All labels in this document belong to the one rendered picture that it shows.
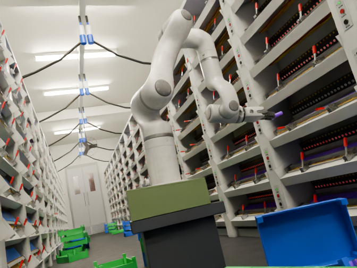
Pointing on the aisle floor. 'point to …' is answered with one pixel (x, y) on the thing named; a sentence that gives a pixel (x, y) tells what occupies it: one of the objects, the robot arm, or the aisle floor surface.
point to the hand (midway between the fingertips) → (269, 115)
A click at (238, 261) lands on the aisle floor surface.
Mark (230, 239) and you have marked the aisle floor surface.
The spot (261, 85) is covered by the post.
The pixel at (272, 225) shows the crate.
